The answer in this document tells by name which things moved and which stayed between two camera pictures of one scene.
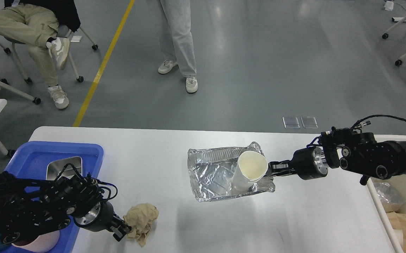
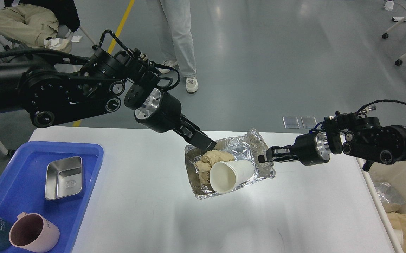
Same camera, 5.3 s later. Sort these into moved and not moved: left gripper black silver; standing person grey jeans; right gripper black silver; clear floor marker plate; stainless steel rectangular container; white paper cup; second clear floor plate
Moved: left gripper black silver; white paper cup; right gripper black silver
Not moved: stainless steel rectangular container; standing person grey jeans; second clear floor plate; clear floor marker plate
